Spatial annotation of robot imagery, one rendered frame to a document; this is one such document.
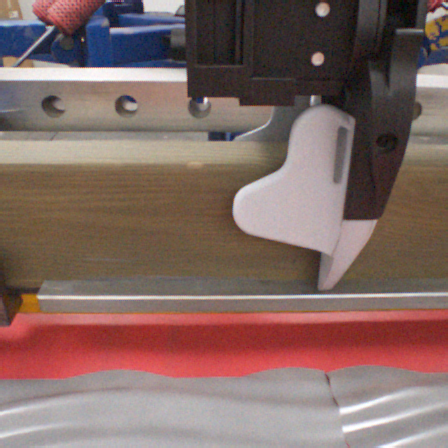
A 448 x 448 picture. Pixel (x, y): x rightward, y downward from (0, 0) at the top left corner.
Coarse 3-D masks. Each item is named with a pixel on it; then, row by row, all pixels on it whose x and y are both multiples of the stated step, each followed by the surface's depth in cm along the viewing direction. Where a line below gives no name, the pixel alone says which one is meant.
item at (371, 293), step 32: (64, 288) 21; (96, 288) 21; (128, 288) 21; (160, 288) 21; (192, 288) 22; (224, 288) 22; (256, 288) 22; (288, 288) 22; (352, 288) 22; (384, 288) 22; (416, 288) 22
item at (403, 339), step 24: (336, 312) 26; (360, 312) 26; (384, 312) 26; (408, 312) 26; (432, 312) 26; (336, 336) 24; (360, 336) 24; (384, 336) 24; (408, 336) 25; (432, 336) 25; (336, 360) 23; (360, 360) 23; (384, 360) 23; (408, 360) 23; (432, 360) 23
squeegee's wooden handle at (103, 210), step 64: (0, 192) 19; (64, 192) 19; (128, 192) 19; (192, 192) 20; (0, 256) 21; (64, 256) 21; (128, 256) 21; (192, 256) 21; (256, 256) 21; (384, 256) 22
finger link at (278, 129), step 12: (300, 96) 21; (312, 96) 22; (324, 96) 21; (336, 96) 21; (348, 96) 21; (276, 108) 22; (288, 108) 22; (300, 108) 22; (276, 120) 22; (288, 120) 22; (252, 132) 23; (264, 132) 23; (276, 132) 23; (288, 132) 23
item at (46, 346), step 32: (32, 320) 25; (64, 320) 25; (96, 320) 25; (128, 320) 25; (160, 320) 25; (192, 320) 25; (224, 320) 25; (256, 320) 25; (288, 320) 25; (0, 352) 23; (32, 352) 23; (64, 352) 23; (96, 352) 23; (128, 352) 23; (160, 352) 23; (192, 352) 23; (224, 352) 23; (256, 352) 23; (288, 352) 23
